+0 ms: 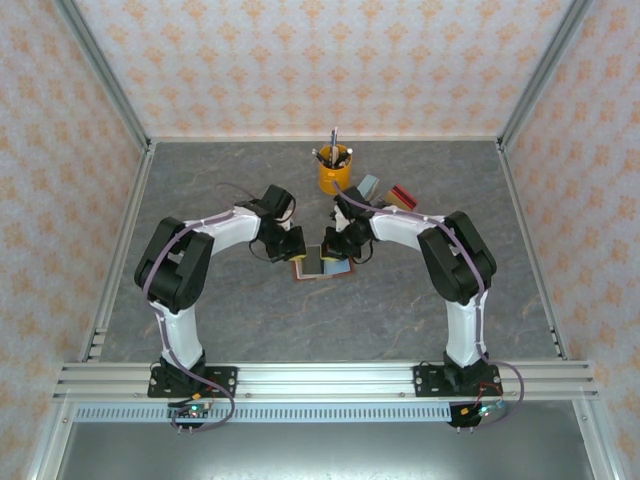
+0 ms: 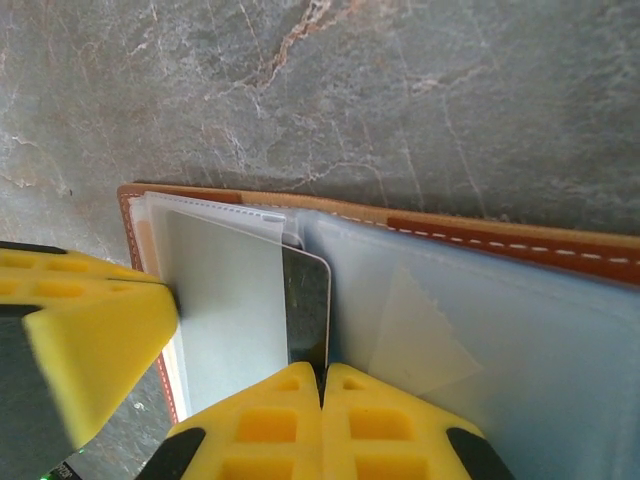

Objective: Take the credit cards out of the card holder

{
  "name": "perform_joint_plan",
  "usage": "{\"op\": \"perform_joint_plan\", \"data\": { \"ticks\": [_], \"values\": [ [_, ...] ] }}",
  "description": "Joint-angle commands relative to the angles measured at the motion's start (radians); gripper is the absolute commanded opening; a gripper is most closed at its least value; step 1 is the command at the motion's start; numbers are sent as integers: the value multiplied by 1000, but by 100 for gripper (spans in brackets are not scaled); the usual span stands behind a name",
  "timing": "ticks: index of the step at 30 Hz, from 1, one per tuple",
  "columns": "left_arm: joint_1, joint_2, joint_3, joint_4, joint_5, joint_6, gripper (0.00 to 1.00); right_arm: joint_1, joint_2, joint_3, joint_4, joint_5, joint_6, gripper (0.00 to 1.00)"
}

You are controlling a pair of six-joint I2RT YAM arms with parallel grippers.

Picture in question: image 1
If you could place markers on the brown leather card holder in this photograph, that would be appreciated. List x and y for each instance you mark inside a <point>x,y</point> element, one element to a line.
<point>337,267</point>

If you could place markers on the dark grey card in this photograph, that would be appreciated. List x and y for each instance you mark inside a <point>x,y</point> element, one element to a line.
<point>313,260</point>

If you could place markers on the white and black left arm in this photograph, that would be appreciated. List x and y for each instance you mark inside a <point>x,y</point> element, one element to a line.
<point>230,230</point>

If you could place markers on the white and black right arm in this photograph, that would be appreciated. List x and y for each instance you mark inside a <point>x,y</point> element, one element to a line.
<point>400,230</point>

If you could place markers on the plain tan card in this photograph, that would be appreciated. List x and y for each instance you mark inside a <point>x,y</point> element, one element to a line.
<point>392,201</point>

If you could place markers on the red card with black stripe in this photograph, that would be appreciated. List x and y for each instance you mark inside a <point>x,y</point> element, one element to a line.
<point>406,196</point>

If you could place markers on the yellow pen cup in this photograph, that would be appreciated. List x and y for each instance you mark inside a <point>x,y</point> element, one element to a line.
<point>334,180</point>

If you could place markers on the white-capped pen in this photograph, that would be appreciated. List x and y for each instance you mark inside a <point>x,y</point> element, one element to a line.
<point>347,152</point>

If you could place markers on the black pen with white tip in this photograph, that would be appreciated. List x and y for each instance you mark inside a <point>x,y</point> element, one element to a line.
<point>318,155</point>

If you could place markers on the tall grey-blue pen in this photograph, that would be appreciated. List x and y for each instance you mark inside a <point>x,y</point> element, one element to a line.
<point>334,145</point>

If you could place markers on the small circuit board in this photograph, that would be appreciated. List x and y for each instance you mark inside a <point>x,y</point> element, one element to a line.
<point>192,411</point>
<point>484,411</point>

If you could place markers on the grey metal panel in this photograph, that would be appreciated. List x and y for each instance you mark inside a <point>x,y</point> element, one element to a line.
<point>325,455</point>

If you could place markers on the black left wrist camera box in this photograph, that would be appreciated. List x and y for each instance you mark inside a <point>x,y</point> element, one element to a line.
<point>277,200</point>

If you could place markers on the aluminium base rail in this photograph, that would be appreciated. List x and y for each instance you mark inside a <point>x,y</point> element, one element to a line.
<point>325,380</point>

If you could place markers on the thin aluminium table-edge rail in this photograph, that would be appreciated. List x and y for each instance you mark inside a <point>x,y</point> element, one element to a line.
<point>225,139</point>

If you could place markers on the aluminium side rail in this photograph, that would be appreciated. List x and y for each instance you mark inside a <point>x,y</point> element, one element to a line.
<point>531,250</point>
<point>135,200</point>

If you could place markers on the small black rail bracket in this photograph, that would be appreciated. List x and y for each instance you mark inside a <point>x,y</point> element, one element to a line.
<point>554,336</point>

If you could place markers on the aluminium frame post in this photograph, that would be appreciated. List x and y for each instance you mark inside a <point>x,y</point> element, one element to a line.
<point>102,70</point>
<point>545,70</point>

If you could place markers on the aluminium frame leg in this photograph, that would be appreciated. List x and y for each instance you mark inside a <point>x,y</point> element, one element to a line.
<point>52,440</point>
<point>594,440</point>

